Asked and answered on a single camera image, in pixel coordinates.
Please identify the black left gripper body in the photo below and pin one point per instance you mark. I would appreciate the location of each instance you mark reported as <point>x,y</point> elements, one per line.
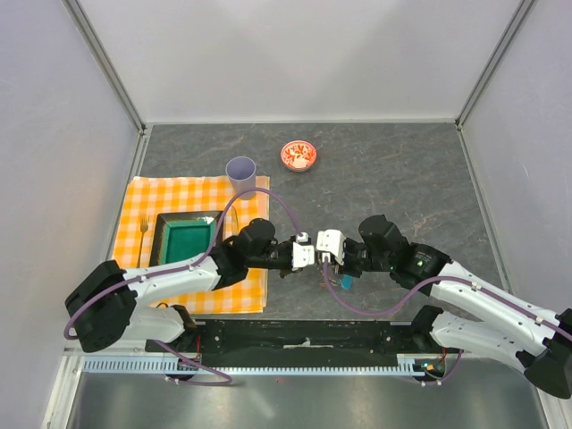
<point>282,266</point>

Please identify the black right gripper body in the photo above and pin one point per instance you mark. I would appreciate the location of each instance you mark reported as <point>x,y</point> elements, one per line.
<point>352,264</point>

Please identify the blue keyring handle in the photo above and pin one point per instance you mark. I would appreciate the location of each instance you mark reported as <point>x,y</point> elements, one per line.
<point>346,282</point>

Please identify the metal chain keyring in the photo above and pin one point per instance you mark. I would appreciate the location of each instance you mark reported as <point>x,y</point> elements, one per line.
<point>325,279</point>

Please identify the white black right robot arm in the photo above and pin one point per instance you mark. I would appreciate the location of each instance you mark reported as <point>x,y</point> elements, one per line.
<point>533,340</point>

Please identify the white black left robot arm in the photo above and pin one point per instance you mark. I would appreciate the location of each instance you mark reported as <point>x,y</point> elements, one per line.
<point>113,304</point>

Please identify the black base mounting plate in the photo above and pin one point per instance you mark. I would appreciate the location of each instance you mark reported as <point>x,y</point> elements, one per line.
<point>218,336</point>

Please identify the lilac plastic cup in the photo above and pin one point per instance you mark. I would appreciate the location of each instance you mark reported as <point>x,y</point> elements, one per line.
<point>241,172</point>

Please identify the red patterned ceramic bowl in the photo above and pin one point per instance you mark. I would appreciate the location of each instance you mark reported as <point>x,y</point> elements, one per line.
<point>298,155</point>

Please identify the black teal square plate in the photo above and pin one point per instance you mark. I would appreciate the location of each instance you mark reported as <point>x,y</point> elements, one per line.
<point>183,235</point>

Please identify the silver fork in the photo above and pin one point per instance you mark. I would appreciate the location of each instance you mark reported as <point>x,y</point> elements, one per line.
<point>143,228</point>

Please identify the orange checkered cloth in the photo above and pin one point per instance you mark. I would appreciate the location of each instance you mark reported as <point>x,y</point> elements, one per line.
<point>153,196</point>

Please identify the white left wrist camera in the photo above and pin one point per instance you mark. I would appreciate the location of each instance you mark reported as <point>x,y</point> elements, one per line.
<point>303,252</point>

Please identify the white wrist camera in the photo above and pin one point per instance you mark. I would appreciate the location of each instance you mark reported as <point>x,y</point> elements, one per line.
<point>303,252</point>
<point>329,246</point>

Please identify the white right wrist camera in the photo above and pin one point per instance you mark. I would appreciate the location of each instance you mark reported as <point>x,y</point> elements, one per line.
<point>329,246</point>

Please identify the black handled knife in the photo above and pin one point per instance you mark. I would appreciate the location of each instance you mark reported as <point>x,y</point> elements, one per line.
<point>234,221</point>

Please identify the grey cable duct rail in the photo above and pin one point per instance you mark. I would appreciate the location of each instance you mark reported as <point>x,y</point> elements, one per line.
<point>171,365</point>

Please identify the aluminium corner frame post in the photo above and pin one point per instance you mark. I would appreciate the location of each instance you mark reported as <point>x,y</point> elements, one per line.
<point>508,36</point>

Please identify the left aluminium frame post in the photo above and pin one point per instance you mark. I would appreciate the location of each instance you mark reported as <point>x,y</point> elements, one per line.
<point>96,47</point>

